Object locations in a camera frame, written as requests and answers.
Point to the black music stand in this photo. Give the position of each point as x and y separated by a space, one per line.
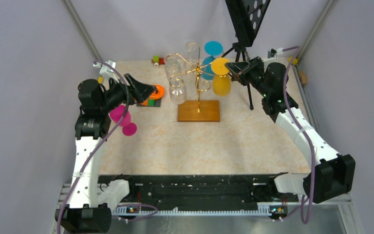
247 16

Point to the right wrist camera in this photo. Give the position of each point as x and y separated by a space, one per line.
274 53

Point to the clear wine glass back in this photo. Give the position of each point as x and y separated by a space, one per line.
192 54

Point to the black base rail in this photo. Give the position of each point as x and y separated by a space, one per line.
193 193

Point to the clear wine glass front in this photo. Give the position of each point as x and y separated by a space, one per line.
177 90

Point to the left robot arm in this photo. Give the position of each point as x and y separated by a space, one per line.
85 209

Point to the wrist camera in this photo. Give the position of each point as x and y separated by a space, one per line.
274 53
105 71

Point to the yellow wine glass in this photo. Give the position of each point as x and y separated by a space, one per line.
221 82

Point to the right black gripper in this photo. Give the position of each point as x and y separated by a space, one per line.
240 70

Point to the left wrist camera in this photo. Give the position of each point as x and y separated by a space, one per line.
105 71

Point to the clear wine glass left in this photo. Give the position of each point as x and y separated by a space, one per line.
172 65

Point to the clear wine glass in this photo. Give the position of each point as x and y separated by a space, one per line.
177 90
172 65
192 54

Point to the blue wine glass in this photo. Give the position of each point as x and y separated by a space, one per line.
213 49

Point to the gold wine glass rack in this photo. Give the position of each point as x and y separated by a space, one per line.
198 110

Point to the orange tape dispenser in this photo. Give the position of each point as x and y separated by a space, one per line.
159 93

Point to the yellow corner clamp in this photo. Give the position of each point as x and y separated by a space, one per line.
294 61

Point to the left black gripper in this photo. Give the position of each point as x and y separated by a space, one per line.
138 91

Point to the dark plate with blocks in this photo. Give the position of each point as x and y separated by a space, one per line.
150 103

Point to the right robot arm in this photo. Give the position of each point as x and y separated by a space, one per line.
331 173

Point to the small toy car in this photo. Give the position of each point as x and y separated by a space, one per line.
157 61

